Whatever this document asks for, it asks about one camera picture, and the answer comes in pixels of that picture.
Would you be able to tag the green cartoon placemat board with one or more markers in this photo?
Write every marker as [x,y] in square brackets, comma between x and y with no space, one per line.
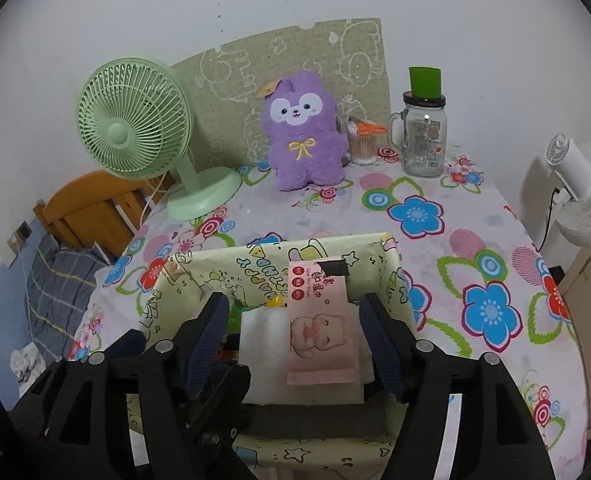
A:
[225,80]

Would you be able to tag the orange scissors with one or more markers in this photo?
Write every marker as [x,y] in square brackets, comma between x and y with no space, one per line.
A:
[368,129]

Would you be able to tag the white wet wipes packet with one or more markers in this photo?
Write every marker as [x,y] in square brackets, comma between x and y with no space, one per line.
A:
[265,355]

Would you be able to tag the glass mug jar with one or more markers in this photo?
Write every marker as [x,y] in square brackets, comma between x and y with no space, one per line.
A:
[423,140]

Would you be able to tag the yellow fabric storage basket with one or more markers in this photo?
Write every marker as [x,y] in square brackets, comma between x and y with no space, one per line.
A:
[255,265]

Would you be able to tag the green plastic cup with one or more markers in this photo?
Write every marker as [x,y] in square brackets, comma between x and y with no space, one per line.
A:
[425,82]

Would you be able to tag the pink wet wipes pack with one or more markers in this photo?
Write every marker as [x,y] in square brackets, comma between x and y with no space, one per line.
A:
[320,330]

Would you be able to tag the wooden bed headboard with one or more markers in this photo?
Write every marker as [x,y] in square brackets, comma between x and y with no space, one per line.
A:
[85,210]

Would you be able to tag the green desk fan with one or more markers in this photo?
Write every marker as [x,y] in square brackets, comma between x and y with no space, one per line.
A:
[130,120]

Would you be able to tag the white patterned cloth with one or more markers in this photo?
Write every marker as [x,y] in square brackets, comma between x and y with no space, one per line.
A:
[25,365]

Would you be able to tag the white clip fan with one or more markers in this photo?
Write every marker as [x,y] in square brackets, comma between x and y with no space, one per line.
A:
[585,195]

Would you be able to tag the grey plaid pillow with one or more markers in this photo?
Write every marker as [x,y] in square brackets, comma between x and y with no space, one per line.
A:
[58,300]

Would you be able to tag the floral tablecloth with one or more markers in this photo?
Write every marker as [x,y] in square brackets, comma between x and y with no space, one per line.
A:
[475,240]

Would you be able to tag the purple plush toy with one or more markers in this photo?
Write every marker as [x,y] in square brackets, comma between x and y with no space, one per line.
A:
[303,155]

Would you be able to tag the wall socket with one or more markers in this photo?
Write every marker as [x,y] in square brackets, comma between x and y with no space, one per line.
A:
[24,230]

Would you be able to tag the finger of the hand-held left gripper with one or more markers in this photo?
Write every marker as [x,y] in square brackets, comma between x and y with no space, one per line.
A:
[225,395]
[128,345]

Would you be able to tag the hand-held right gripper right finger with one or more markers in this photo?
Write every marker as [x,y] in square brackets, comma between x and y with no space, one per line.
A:
[381,345]

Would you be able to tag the cotton swab jar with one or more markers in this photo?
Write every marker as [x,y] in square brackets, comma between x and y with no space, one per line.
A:
[363,150]

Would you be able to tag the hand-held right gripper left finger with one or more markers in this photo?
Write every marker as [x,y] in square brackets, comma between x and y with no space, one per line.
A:
[206,337]

